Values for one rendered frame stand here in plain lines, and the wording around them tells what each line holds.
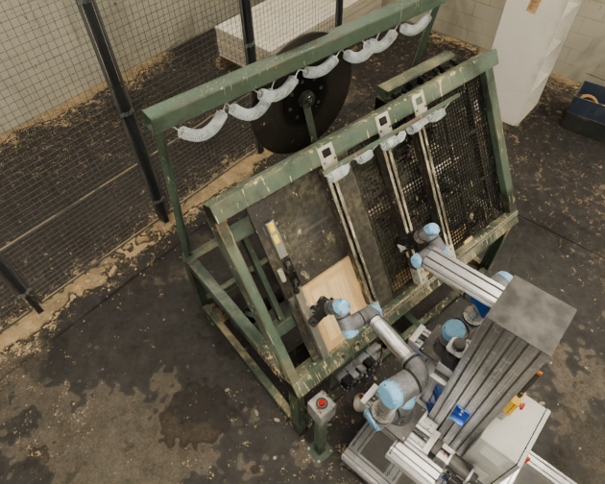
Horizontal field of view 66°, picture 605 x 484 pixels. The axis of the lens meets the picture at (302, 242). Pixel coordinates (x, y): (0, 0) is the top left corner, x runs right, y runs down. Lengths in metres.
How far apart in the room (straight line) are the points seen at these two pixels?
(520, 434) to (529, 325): 0.84
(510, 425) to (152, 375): 2.66
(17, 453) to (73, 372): 0.65
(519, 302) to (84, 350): 3.44
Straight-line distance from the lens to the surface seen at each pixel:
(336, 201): 2.63
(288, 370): 2.79
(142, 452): 3.86
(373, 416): 2.42
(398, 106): 2.85
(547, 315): 1.96
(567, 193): 5.69
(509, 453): 2.57
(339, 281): 2.83
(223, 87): 2.55
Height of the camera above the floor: 3.55
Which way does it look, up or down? 51 degrees down
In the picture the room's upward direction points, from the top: 1 degrees counter-clockwise
